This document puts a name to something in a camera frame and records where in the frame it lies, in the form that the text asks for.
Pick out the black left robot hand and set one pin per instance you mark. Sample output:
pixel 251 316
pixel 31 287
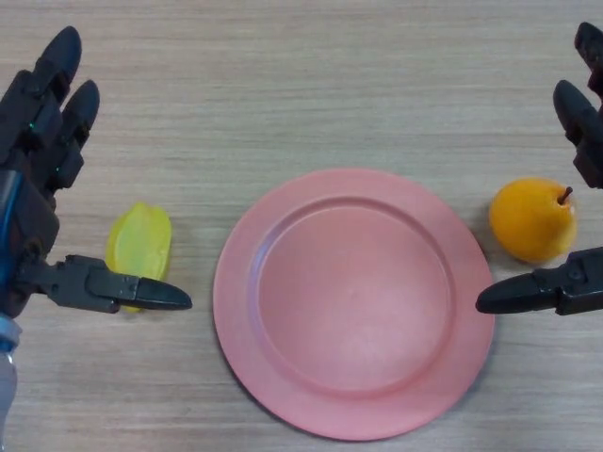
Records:
pixel 42 136

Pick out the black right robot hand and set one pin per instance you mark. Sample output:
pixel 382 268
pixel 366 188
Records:
pixel 584 122

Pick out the yellow starfruit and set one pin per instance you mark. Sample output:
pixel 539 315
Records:
pixel 141 235

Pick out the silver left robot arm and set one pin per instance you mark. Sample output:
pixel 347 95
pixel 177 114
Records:
pixel 5 367

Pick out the orange yellow pear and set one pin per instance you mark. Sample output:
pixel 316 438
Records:
pixel 527 216

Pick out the pink round plate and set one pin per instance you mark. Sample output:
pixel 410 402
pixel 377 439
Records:
pixel 353 306

